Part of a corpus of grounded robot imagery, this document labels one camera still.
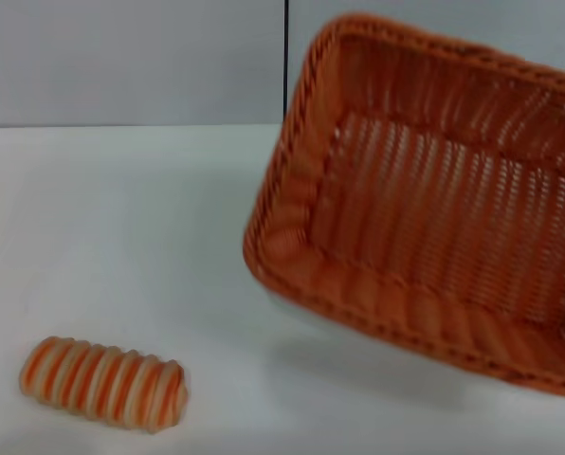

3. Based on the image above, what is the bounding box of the orange woven plastic basket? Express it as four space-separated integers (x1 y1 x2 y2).
241 12 565 402

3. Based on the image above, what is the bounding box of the orange striped bread roll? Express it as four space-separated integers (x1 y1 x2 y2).
18 335 190 423

